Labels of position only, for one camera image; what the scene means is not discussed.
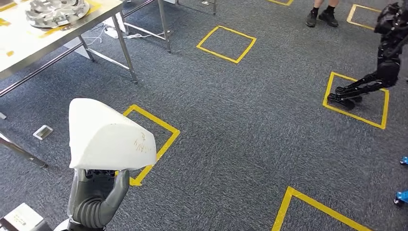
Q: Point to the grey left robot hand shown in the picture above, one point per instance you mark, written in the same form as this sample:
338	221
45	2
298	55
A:
92	186

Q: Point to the white power strip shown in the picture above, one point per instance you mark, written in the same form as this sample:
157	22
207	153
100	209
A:
111	32

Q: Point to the yellow floor tape square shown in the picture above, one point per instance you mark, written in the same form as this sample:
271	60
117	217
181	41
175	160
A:
207	49
357	116
280	2
165	127

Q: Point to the black humanoid robot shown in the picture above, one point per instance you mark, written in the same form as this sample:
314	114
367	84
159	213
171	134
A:
387	70

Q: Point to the silver metal wheel part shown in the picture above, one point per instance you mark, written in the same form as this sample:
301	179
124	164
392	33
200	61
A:
54	12

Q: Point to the white floor outlet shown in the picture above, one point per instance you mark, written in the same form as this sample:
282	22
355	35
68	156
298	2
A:
43	132

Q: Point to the white plastic shell part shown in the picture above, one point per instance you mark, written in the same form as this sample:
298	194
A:
105	137

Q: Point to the steel table leg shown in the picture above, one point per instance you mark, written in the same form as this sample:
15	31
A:
22	151

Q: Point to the steel workbench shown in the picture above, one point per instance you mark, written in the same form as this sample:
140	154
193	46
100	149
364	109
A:
32	41

